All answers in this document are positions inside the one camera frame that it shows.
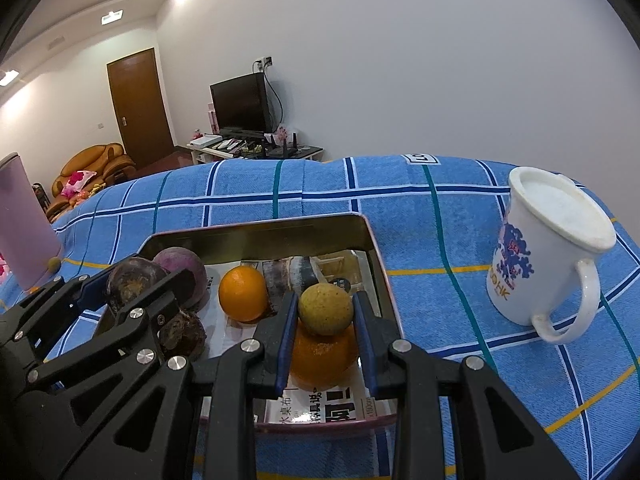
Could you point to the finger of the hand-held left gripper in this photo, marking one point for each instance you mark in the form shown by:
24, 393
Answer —
172, 292
95, 287

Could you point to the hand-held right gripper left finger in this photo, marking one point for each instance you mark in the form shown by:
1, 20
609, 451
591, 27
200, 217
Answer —
286, 332

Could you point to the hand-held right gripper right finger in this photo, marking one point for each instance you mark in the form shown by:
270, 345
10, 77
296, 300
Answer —
362, 342

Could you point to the light purple passion fruit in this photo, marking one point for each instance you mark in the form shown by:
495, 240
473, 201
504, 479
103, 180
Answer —
189, 267

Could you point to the dark purple passion fruit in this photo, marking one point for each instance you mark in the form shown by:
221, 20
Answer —
187, 335
132, 280

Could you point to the large orange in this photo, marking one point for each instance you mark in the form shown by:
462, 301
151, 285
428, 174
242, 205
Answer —
322, 360

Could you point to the yellow-green round fruit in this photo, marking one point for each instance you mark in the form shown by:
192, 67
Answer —
325, 310

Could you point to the small orange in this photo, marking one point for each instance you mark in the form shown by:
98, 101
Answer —
242, 292

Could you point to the pink metal tin box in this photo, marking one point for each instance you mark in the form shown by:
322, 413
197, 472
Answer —
300, 237

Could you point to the orange leather sofa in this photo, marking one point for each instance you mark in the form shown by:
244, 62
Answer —
60, 205

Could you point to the lilac tumbler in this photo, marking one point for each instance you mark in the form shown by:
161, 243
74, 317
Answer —
25, 225

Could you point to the pink floral cushion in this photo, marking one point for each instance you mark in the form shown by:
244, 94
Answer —
77, 182

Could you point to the orange leather armchair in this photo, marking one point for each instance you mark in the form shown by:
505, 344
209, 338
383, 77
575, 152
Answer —
110, 157

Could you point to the blue plaid blanket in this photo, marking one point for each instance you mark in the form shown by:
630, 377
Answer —
450, 220

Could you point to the white flat box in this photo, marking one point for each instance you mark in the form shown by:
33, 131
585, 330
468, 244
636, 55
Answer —
206, 139

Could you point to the pink upright box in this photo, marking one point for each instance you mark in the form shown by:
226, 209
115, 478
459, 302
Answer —
213, 117

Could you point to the white television stand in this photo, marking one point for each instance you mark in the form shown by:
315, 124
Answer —
300, 152

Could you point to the black router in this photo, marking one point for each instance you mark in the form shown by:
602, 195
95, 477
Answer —
290, 147

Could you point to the brown wooden door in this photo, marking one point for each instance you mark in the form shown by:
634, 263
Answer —
140, 105

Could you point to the white mug with blue print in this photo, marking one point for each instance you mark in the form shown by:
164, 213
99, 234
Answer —
540, 270

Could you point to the black television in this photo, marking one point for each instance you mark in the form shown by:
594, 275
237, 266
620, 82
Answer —
237, 102

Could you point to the square ceiling light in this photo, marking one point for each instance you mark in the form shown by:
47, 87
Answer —
7, 78
112, 16

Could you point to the ceiling air vent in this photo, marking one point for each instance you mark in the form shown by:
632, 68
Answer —
57, 42

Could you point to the white wall socket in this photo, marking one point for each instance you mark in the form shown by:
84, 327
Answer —
263, 61

